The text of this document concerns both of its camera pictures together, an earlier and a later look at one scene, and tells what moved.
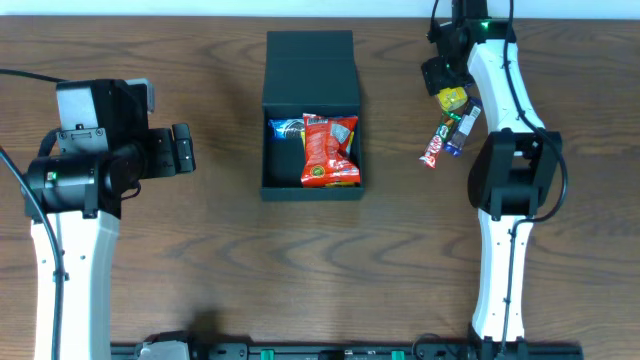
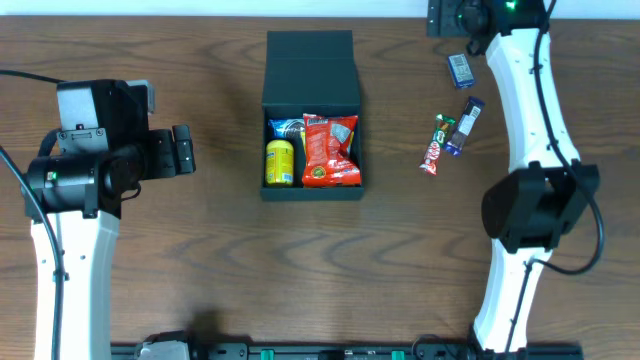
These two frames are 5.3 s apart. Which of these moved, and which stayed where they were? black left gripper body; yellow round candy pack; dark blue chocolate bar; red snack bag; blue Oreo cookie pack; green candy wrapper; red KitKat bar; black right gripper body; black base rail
Moved: red KitKat bar; black right gripper body; yellow round candy pack; green candy wrapper
Stayed: black left gripper body; blue Oreo cookie pack; black base rail; red snack bag; dark blue chocolate bar
